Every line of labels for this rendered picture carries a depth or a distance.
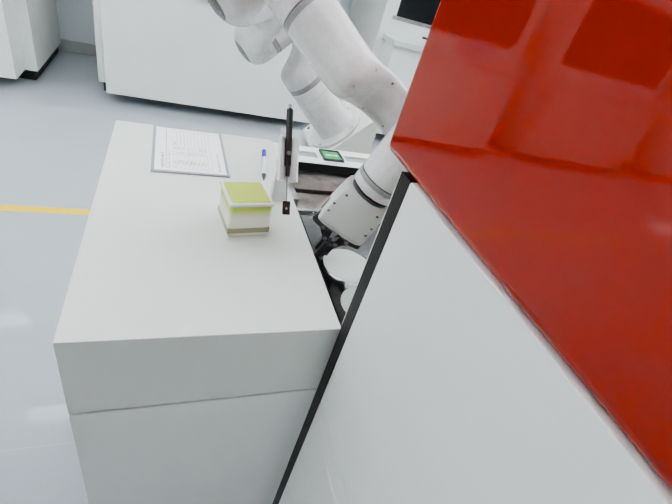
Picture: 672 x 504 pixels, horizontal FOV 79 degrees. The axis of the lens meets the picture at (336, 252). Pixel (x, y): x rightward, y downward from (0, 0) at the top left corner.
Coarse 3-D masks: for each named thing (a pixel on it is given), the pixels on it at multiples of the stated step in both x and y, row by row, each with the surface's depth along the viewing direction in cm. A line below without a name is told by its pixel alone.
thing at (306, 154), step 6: (276, 144) 104; (276, 150) 101; (300, 150) 105; (306, 150) 106; (312, 150) 107; (318, 150) 108; (336, 150) 111; (300, 156) 102; (306, 156) 103; (312, 156) 105; (318, 156) 105; (342, 156) 109; (348, 156) 110; (354, 156) 111; (360, 156) 112; (366, 156) 113; (306, 162) 100; (312, 162) 101; (318, 162) 102; (324, 162) 103; (330, 162) 104; (336, 162) 105; (348, 162) 106; (354, 162) 107; (360, 162) 110
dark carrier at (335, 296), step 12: (300, 216) 92; (312, 216) 93; (312, 228) 89; (312, 240) 85; (372, 240) 92; (360, 252) 86; (324, 276) 77; (336, 288) 75; (336, 300) 73; (336, 312) 71
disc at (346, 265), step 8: (328, 256) 82; (336, 256) 83; (344, 256) 84; (352, 256) 85; (360, 256) 85; (328, 264) 80; (336, 264) 81; (344, 264) 82; (352, 264) 82; (360, 264) 83; (336, 272) 79; (344, 272) 80; (352, 272) 80; (360, 272) 81; (344, 280) 78; (352, 280) 78
